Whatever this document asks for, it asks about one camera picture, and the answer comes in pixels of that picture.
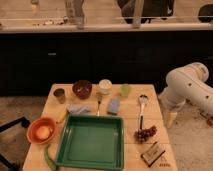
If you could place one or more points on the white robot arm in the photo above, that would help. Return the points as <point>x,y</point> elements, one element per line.
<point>187,83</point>

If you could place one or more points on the black chair leg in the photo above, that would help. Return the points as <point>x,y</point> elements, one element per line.
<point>24,123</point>

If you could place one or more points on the green bean pod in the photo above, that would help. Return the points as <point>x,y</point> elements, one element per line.
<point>51,164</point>

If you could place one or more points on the metal spoon black handle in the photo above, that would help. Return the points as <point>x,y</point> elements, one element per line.
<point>143,99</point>

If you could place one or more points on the bunch of grapes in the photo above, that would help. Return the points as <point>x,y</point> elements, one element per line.
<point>143,135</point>

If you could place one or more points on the purple bowl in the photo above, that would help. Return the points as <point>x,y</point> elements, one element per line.
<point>82,89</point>

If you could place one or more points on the black and tan box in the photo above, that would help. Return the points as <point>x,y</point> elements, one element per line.
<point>155,151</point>

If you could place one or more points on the orange bowl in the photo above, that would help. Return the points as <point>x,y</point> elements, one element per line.
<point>43,121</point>

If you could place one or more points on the egg-like white ball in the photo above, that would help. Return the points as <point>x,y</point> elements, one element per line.
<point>43,132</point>

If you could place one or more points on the dish brush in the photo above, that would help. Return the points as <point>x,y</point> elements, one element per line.
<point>99,100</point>

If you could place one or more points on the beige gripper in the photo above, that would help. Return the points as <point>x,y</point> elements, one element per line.
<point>169,117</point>

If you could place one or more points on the blue cloth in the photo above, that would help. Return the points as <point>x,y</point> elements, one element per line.
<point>78,109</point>

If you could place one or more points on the green baking tray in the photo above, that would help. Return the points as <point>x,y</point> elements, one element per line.
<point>92,142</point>

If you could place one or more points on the metal cup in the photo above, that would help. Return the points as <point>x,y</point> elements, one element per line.
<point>59,94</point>

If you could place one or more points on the yellow banana piece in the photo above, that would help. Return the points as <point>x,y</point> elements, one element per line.
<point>61,118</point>

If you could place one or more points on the white cup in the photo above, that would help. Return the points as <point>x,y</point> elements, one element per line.
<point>104,86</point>

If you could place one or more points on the blue sponge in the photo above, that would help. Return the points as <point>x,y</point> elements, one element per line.
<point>113,106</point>

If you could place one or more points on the green plastic cup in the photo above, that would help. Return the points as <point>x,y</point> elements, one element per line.
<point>125,90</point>

